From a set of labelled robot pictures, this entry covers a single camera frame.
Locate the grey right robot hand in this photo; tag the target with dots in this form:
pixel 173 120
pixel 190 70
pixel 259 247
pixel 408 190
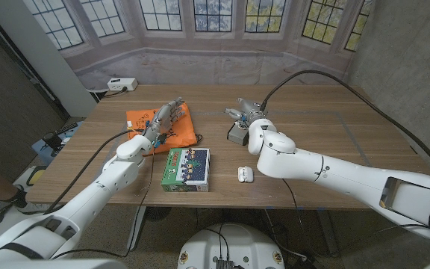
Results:
pixel 250 110

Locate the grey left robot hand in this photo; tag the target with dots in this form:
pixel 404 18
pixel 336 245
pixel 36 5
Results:
pixel 164 117

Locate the grey combination lock box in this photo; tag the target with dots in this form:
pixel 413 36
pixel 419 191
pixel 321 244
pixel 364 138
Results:
pixel 237 136

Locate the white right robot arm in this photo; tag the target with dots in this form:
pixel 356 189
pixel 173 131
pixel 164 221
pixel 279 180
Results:
pixel 349 179

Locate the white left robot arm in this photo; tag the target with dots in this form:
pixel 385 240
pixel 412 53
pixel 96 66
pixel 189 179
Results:
pixel 88 201

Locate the white power strip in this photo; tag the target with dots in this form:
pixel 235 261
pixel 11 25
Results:
pixel 121 84

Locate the green printed cardboard box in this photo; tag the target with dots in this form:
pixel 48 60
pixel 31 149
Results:
pixel 185 170

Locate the printed window backdrop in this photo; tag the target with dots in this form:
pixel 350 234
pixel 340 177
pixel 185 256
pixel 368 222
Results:
pixel 215 63

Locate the white earbud case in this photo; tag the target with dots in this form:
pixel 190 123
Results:
pixel 245 175

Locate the black round fan base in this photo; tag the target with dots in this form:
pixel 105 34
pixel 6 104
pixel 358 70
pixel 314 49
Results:
pixel 158 213

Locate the grey metal table leg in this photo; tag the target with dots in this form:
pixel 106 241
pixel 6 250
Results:
pixel 136 228
pixel 328 235

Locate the black round device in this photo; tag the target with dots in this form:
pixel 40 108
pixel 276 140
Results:
pixel 52 141

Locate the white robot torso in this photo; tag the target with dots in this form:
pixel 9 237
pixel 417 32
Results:
pixel 233 243

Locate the yellow black floor object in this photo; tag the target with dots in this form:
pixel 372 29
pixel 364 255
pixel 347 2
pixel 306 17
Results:
pixel 36 176

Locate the white floor mat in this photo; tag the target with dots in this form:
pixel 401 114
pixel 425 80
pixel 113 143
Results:
pixel 13 222

